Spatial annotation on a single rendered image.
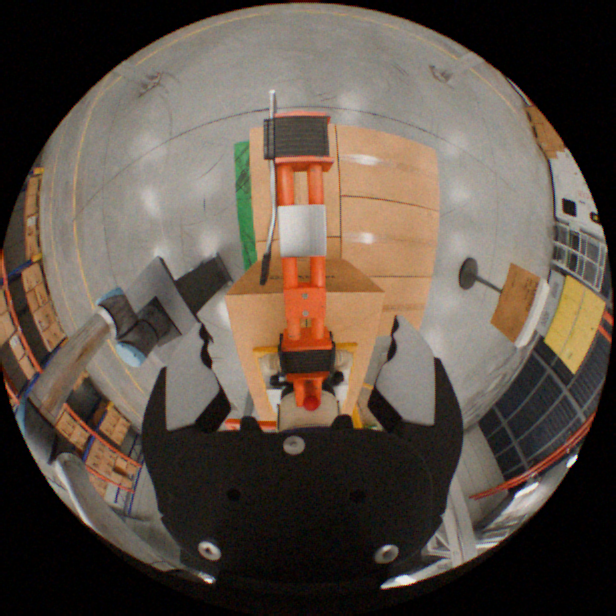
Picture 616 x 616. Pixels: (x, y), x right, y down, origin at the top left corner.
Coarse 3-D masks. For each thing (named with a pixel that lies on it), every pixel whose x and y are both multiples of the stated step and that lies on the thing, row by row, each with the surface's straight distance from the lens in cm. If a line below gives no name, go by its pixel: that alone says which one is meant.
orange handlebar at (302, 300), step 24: (288, 168) 26; (312, 168) 26; (288, 192) 25; (312, 192) 25; (288, 264) 25; (312, 264) 25; (288, 288) 26; (312, 288) 25; (288, 312) 27; (312, 312) 27; (288, 336) 31; (312, 336) 31
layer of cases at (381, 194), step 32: (256, 128) 100; (352, 128) 102; (256, 160) 92; (352, 160) 94; (384, 160) 101; (416, 160) 113; (256, 192) 87; (352, 192) 89; (384, 192) 96; (416, 192) 107; (256, 224) 86; (352, 224) 88; (384, 224) 94; (416, 224) 105; (352, 256) 89; (384, 256) 96; (416, 256) 107; (384, 288) 102; (416, 288) 114; (384, 320) 112; (416, 320) 126
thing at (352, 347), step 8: (336, 344) 49; (344, 344) 49; (352, 344) 50; (352, 352) 51; (352, 368) 55; (336, 376) 53; (344, 376) 56; (336, 400) 64; (344, 400) 69; (344, 408) 74
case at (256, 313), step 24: (336, 264) 70; (240, 288) 47; (264, 288) 45; (336, 288) 44; (360, 288) 46; (240, 312) 45; (264, 312) 44; (336, 312) 44; (360, 312) 46; (240, 336) 49; (264, 336) 48; (336, 336) 48; (360, 336) 50; (240, 360) 55; (360, 360) 57; (360, 384) 66; (264, 408) 75
